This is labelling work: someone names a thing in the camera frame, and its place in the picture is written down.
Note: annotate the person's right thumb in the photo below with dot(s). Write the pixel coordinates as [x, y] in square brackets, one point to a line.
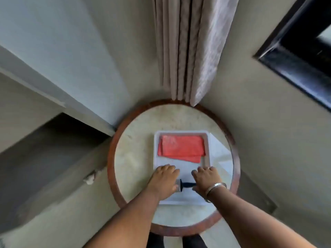
[196, 189]

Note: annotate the white paper sheet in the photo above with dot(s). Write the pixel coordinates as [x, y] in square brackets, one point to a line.
[219, 154]

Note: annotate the person's left hand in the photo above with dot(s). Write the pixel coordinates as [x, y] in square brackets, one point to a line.
[161, 182]

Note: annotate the black window frame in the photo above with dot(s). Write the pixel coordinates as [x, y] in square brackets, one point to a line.
[294, 56]

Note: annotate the folded red cloth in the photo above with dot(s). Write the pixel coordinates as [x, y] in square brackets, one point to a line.
[182, 148]

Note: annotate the person's legs in black trousers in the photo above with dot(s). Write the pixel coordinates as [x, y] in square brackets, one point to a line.
[192, 242]

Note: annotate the round table with wooden rim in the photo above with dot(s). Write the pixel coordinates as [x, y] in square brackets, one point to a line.
[134, 157]

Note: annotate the person's right forearm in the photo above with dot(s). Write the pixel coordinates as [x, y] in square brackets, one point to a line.
[248, 219]

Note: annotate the beige pleated curtain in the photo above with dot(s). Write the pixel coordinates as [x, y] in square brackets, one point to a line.
[191, 46]

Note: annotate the white rectangular tray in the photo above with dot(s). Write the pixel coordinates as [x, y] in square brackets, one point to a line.
[185, 170]

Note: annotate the small white wall fitting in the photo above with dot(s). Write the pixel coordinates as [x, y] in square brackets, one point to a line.
[89, 178]

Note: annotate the person's left fingers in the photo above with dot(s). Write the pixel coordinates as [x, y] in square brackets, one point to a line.
[168, 169]

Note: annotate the person's left forearm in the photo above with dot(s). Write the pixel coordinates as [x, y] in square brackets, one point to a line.
[129, 222]

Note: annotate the person's right hand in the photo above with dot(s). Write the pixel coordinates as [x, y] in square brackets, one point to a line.
[206, 179]

